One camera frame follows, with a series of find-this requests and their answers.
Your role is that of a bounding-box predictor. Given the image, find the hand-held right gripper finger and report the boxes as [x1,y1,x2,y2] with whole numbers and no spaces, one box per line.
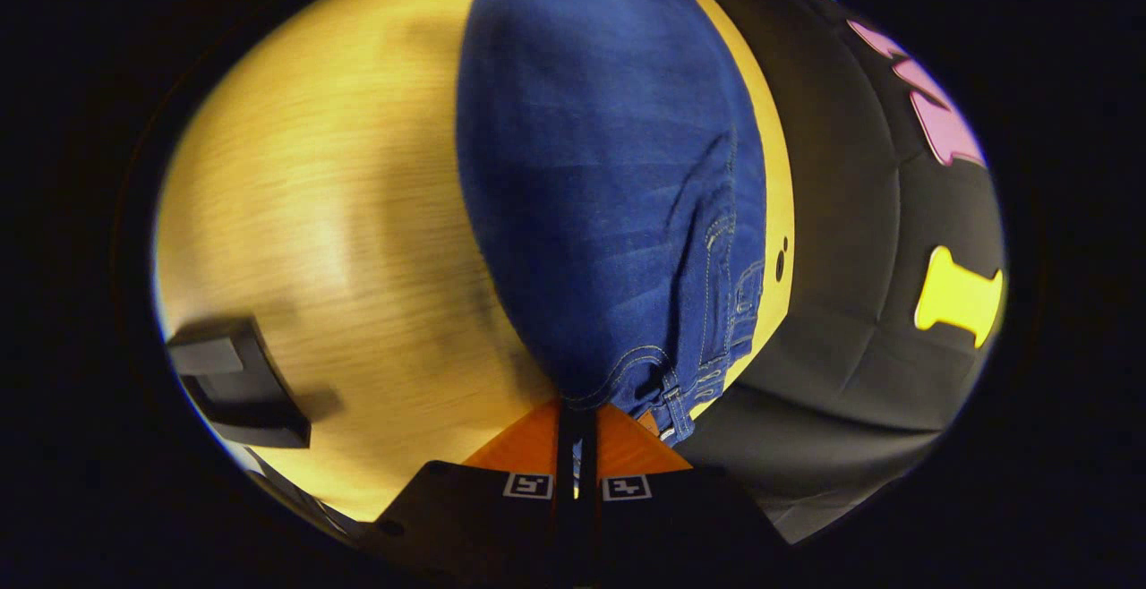
[581,402,791,589]
[358,398,579,589]

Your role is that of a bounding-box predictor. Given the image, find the blue denim jeans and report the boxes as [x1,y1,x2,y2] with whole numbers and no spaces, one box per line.
[455,0,769,445]

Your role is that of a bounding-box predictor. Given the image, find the black backdrop cloth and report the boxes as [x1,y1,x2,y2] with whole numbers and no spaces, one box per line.
[645,0,1008,545]

